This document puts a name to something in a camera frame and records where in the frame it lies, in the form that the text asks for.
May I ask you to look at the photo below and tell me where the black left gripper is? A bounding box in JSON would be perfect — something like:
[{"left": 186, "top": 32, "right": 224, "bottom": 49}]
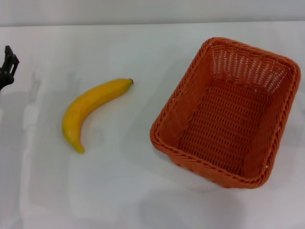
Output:
[{"left": 0, "top": 45, "right": 20, "bottom": 92}]

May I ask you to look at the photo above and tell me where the yellow banana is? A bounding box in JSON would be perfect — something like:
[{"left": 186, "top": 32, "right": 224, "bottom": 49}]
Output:
[{"left": 61, "top": 78, "right": 134, "bottom": 155}]

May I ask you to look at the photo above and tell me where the orange woven plastic basket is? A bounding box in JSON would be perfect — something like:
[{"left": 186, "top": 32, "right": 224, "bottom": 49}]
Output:
[{"left": 150, "top": 37, "right": 301, "bottom": 189}]

